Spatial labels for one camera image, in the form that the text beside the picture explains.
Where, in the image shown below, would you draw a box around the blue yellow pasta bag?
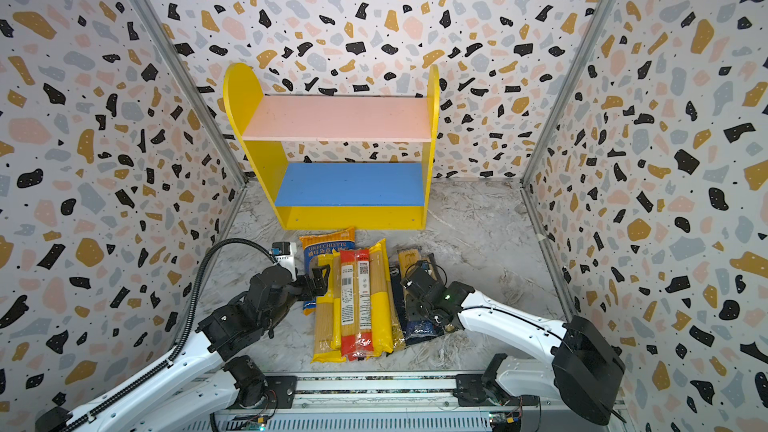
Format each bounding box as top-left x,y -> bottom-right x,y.
390,248 -> 444,347

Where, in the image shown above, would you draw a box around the yellow spaghetti pack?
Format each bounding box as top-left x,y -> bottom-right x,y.
369,239 -> 399,357
312,251 -> 346,363

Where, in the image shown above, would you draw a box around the dark penne pasta bag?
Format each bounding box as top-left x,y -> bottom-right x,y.
416,253 -> 465,340

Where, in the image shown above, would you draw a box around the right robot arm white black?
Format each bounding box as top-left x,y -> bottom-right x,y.
402,262 -> 626,430

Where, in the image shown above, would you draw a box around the yellow shelf pink blue boards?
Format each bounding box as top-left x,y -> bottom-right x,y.
222,63 -> 441,231

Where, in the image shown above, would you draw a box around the blue orange orecchiette bag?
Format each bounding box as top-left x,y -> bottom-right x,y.
300,227 -> 356,316

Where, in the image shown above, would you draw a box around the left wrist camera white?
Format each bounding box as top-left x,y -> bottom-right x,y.
271,241 -> 298,281

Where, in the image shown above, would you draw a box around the red spaghetti pack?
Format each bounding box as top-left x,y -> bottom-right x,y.
340,249 -> 374,361

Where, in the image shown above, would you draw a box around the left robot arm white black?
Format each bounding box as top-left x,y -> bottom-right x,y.
35,264 -> 331,431

